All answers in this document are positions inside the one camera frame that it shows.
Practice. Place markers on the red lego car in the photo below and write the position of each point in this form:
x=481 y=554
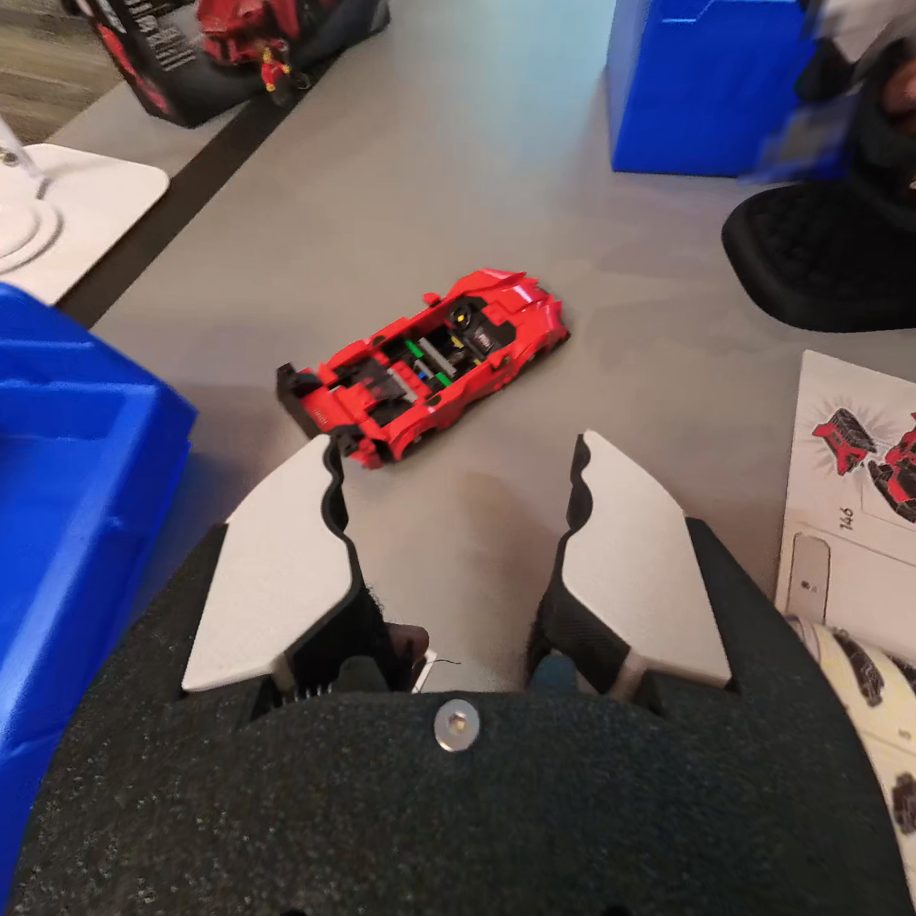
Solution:
x=429 y=358

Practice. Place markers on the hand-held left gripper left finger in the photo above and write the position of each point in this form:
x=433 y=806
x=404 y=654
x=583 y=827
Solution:
x=272 y=594

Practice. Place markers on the person's left hand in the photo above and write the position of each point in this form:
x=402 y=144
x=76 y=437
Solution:
x=406 y=637

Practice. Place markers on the blue plastic bin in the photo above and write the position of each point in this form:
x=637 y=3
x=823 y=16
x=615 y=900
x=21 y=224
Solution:
x=71 y=501
x=694 y=93

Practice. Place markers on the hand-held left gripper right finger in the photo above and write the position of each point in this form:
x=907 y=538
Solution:
x=637 y=572

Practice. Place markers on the black foam pad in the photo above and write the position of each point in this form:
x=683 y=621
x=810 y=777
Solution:
x=808 y=265

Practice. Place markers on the person's right hand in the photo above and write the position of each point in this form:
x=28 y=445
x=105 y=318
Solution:
x=903 y=93

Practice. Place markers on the lego car box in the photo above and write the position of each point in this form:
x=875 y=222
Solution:
x=179 y=64

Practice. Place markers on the lego instruction booklet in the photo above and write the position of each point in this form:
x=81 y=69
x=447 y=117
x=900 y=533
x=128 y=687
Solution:
x=844 y=572

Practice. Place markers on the white plastic tray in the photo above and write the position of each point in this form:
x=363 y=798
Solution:
x=100 y=200

